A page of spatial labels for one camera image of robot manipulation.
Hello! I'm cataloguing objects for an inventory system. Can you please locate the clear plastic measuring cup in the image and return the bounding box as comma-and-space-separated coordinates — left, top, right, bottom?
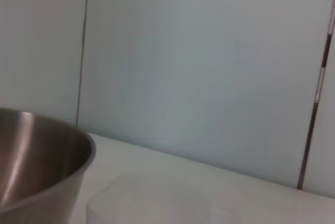
86, 173, 238, 224

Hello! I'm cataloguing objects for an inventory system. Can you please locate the stainless steel mixing bowl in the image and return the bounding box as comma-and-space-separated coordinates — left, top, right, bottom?
0, 107, 97, 224

